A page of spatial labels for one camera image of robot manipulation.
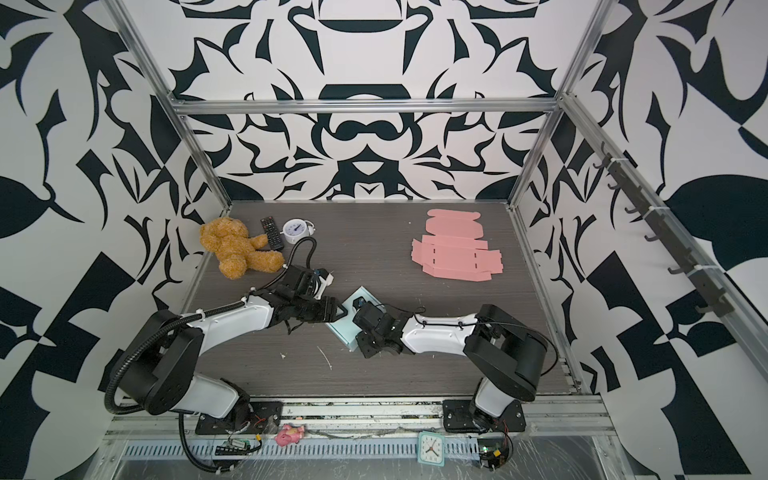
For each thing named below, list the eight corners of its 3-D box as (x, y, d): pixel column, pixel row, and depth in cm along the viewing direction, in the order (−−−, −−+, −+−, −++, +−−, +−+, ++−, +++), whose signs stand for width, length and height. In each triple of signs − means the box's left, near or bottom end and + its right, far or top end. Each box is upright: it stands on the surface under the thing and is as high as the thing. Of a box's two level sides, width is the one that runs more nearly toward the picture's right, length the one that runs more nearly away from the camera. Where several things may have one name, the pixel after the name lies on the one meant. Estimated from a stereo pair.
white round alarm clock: (280, 235, 112) (277, 228, 109) (300, 219, 116) (298, 212, 113) (296, 247, 108) (293, 240, 105) (316, 230, 113) (314, 224, 110)
